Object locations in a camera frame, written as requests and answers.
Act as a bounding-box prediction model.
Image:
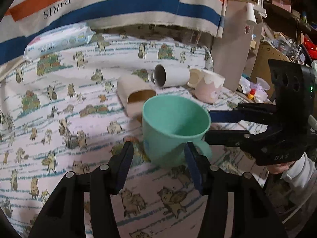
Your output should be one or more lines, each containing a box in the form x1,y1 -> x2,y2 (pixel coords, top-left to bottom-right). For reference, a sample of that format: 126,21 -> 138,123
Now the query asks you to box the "beige cardboard cup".
116,75 -> 156,118

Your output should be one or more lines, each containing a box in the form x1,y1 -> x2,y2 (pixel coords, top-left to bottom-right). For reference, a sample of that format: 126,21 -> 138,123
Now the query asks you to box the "white cylindrical tumbler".
153,64 -> 190,88

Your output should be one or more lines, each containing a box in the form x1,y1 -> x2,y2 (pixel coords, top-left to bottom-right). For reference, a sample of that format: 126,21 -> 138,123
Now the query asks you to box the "white paper cup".
246,3 -> 257,25

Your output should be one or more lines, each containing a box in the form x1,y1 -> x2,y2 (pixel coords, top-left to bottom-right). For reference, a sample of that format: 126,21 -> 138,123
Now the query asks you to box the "pink and cream cup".
194,69 -> 225,104

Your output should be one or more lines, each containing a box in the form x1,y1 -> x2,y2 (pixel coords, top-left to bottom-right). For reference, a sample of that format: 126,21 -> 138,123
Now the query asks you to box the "wet wipes pack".
24,23 -> 96,61

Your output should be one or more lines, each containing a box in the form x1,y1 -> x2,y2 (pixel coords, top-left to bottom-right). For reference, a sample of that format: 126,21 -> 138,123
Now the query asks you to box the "striped hanging blanket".
1,0 -> 227,63

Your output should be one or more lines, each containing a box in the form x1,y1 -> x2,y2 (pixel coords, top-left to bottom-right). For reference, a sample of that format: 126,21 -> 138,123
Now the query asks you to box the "brown cardboard panel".
211,0 -> 263,91

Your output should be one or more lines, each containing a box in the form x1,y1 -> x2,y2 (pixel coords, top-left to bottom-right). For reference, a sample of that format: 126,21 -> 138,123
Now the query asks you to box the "cream tumbler lid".
187,68 -> 204,89

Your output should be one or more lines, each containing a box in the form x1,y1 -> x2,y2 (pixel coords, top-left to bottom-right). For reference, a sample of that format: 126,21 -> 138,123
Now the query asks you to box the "red yellow toy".
247,89 -> 256,100

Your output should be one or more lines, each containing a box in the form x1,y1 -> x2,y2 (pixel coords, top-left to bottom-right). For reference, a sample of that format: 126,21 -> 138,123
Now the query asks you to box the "mint green mug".
142,95 -> 212,168

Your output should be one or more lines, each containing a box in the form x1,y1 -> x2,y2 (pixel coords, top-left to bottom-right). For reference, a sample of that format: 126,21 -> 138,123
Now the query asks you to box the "right hand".
266,161 -> 295,175

